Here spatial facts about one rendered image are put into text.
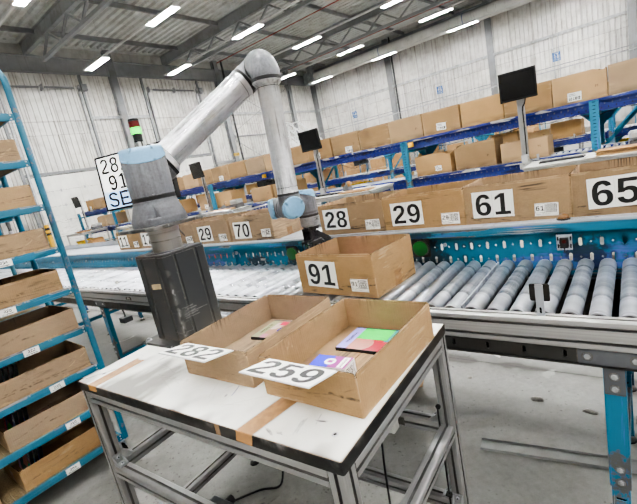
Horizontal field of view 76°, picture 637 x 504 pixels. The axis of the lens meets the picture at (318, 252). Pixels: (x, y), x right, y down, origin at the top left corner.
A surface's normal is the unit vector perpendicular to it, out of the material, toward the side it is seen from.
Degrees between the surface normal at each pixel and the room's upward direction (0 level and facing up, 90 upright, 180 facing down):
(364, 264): 90
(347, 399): 90
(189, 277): 90
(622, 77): 90
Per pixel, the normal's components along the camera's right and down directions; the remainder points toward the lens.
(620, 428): -0.59, 0.28
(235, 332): 0.79, -0.07
